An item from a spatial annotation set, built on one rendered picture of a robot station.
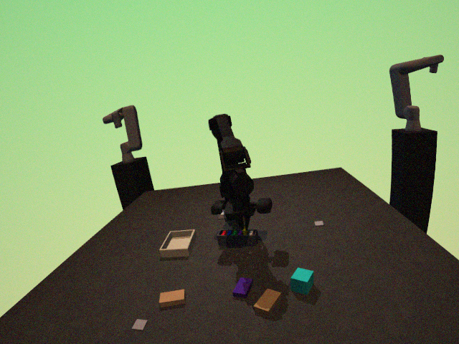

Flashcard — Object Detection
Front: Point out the teal cube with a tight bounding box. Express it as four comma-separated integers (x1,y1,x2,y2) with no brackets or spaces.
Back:
290,268,314,295

